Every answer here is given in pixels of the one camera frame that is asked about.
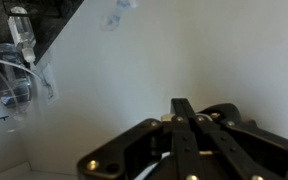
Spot white wall outlet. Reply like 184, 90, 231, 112
38, 63, 59, 106

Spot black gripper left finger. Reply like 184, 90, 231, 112
77, 98, 205, 180

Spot clear sanitizer pump bottle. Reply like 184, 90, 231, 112
7, 6, 37, 64

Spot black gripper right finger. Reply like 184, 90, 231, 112
192, 103, 288, 180

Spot white power cable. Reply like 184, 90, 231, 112
0, 54, 53, 91

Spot clear container with red label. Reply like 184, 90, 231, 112
0, 43, 33, 121

